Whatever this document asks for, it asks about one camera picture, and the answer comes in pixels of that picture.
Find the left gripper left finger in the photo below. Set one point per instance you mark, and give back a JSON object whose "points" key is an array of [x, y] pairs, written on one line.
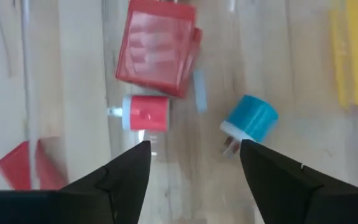
{"points": [[89, 202]]}

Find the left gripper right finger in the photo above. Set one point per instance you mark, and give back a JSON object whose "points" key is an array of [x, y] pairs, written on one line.
{"points": [[291, 199]]}

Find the small red box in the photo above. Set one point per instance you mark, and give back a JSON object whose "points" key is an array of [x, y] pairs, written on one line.
{"points": [[15, 166], [157, 46]]}

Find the blue white wall charger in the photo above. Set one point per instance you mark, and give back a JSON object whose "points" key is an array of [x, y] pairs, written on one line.
{"points": [[252, 118]]}

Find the red white wall charger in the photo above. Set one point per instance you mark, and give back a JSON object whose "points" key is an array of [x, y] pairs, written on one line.
{"points": [[148, 112]]}

